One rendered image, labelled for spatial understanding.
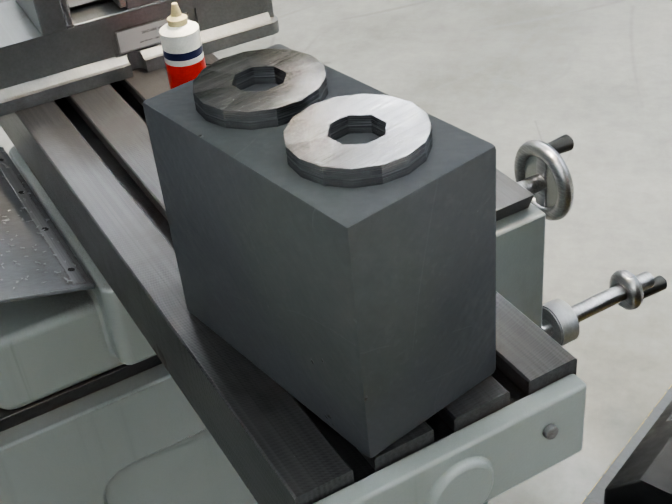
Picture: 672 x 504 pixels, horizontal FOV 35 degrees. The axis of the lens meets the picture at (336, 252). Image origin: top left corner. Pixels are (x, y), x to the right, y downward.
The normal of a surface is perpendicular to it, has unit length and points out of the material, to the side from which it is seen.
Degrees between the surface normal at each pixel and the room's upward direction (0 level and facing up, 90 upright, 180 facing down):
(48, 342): 90
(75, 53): 90
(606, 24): 0
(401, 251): 90
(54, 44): 90
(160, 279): 0
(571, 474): 0
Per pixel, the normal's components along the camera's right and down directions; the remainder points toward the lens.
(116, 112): -0.09, -0.80
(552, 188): -0.86, 0.36
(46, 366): 0.50, 0.48
